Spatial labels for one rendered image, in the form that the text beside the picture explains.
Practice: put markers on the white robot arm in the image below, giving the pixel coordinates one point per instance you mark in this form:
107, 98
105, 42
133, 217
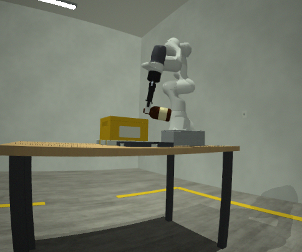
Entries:
160, 62

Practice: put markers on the yellow plastic crate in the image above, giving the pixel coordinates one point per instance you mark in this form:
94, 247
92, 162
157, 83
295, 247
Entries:
123, 128

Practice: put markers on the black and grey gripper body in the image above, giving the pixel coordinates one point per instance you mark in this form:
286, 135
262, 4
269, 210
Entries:
154, 76

